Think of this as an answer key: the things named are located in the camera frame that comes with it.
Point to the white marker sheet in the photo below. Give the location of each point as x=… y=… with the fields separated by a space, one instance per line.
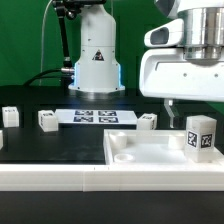
x=79 y=116

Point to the white U-shaped obstacle fence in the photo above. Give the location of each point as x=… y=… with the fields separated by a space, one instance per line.
x=199 y=177

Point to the white square tabletop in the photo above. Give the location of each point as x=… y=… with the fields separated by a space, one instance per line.
x=134 y=147

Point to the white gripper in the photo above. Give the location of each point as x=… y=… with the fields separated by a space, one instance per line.
x=184 y=61

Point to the black camera stand pole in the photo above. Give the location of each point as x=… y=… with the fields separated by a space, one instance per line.
x=70 y=9

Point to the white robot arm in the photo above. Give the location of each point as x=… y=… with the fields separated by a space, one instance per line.
x=97 y=71

